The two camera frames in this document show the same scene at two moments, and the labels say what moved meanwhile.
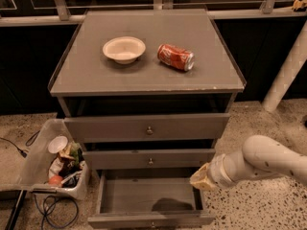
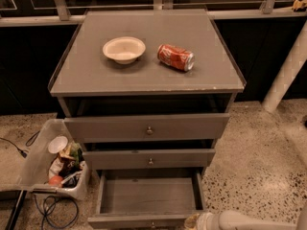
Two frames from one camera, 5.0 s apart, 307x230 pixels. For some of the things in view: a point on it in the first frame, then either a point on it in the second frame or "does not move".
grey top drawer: (148, 128) does not move
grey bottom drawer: (149, 198) does not move
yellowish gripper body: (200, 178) -> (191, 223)
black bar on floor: (15, 211) does not move
